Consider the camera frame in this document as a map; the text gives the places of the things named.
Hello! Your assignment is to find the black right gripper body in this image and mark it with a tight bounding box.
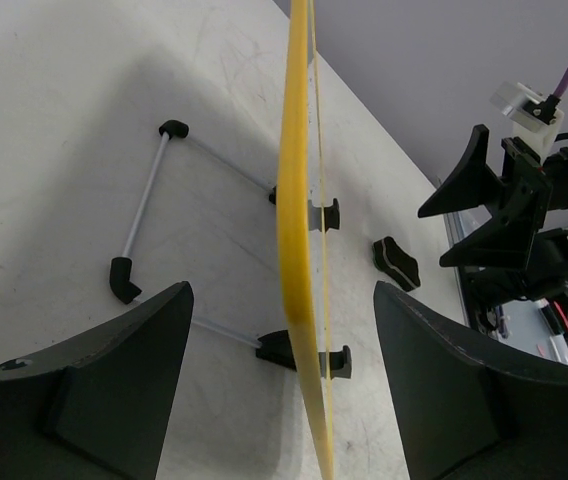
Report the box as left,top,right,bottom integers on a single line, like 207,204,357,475
501,138,568,300

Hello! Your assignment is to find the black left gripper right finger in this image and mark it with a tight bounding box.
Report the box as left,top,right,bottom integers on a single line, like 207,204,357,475
373,281,568,479

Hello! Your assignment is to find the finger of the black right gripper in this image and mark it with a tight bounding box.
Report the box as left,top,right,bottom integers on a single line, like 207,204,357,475
418,124,506,218
439,200,539,270

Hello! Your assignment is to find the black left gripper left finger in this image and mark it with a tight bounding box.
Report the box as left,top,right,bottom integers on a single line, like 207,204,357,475
0,282,194,479

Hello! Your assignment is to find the black felt eraser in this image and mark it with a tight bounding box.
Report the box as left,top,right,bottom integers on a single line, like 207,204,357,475
372,236,421,292

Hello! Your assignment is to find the yellow framed whiteboard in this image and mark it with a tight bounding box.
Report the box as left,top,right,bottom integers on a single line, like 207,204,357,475
276,1,334,479

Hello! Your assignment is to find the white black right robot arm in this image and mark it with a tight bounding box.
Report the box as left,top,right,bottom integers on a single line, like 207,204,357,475
418,83,568,365

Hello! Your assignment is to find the black whiteboard stand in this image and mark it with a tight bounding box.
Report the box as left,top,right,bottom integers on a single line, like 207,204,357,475
108,120,353,380

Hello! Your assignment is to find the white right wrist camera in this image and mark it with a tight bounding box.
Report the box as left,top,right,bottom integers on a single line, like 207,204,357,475
490,82,564,160

